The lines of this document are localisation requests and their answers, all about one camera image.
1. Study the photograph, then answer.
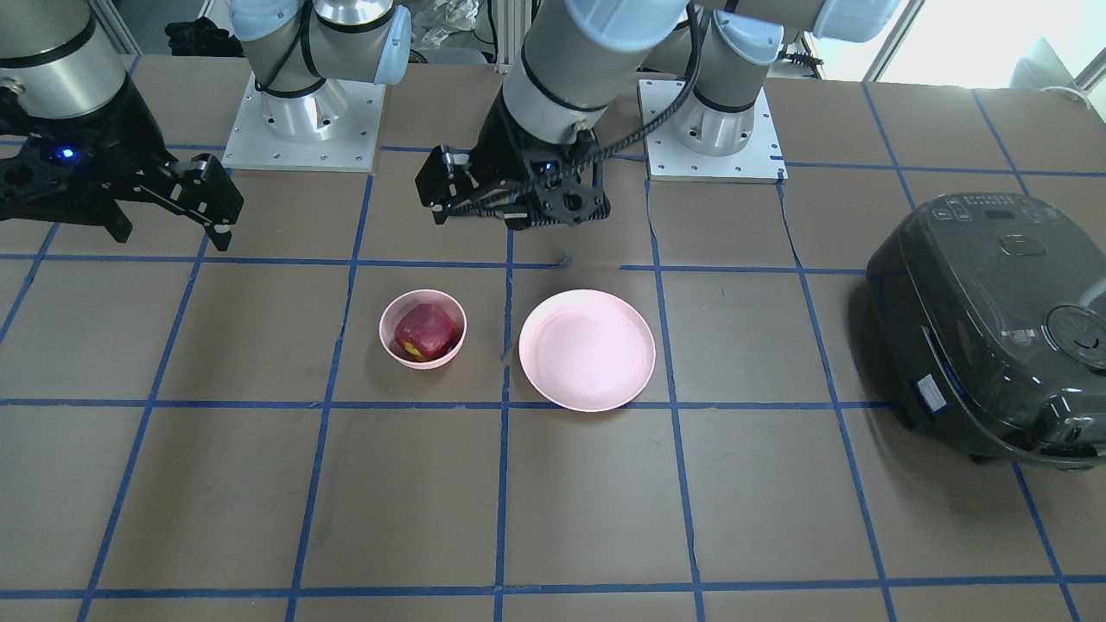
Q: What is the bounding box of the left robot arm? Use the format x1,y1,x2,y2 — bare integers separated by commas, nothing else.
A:
415,1,897,230

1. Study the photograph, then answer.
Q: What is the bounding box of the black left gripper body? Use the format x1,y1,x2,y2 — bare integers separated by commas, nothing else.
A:
467,94,611,230

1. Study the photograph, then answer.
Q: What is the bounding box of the pink plate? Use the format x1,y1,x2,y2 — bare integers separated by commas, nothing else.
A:
518,289,657,413

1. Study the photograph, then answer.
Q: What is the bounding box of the red apple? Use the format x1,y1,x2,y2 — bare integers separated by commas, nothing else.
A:
392,303,461,363

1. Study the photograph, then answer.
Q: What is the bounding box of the aluminium frame post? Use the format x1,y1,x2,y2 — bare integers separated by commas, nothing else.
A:
490,1,538,74

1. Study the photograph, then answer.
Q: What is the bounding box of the black rice cooker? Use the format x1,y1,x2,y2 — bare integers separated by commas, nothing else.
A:
866,191,1105,470

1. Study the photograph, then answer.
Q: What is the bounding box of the pink bowl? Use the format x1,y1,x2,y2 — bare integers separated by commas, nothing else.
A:
378,289,467,370

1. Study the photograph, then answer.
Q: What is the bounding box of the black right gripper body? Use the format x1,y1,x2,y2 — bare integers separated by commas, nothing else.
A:
1,75,178,243

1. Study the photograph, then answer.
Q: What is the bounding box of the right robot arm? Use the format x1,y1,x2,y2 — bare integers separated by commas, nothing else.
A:
1,1,411,251

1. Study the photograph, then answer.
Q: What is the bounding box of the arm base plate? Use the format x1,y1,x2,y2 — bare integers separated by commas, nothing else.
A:
645,90,789,184
222,77,385,174

